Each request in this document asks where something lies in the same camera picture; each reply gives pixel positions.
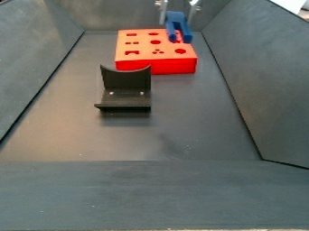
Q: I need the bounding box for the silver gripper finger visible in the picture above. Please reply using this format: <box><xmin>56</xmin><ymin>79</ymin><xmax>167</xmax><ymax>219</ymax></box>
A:
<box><xmin>187</xmin><ymin>0</ymin><xmax>202</xmax><ymax>23</ymax></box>
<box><xmin>154</xmin><ymin>0</ymin><xmax>167</xmax><ymax>25</ymax></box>

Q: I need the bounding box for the blue square-circle forked object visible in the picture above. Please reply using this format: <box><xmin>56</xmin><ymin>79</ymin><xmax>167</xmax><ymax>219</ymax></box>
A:
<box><xmin>166</xmin><ymin>11</ymin><xmax>193</xmax><ymax>43</ymax></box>

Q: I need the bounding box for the red shape-sorter fixture block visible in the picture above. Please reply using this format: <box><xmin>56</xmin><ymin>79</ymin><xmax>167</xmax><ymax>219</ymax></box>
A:
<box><xmin>115</xmin><ymin>29</ymin><xmax>198</xmax><ymax>75</ymax></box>

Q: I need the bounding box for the black curved regrasp stand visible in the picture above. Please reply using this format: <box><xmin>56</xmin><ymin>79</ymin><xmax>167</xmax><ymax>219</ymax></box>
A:
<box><xmin>94</xmin><ymin>66</ymin><xmax>152</xmax><ymax>110</ymax></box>

